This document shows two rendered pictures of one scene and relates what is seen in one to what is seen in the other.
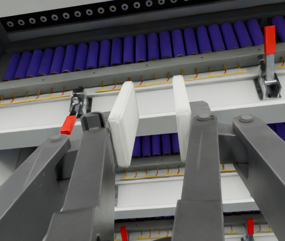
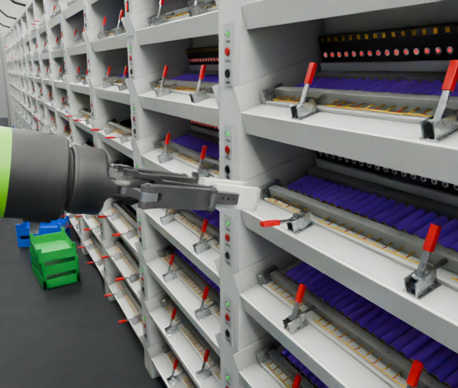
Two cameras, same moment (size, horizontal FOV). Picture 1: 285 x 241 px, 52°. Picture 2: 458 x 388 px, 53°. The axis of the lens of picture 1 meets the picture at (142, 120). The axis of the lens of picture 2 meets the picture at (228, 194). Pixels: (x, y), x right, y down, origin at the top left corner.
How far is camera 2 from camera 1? 0.51 m
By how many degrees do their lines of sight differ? 52
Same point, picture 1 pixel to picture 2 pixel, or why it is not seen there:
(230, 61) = (419, 250)
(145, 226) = not seen: outside the picture
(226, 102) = (379, 276)
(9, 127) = (259, 215)
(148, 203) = (312, 351)
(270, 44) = (429, 241)
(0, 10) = (279, 137)
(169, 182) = (343, 352)
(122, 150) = not seen: hidden behind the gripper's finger
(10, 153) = (265, 245)
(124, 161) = not seen: hidden behind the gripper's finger
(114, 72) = (336, 212)
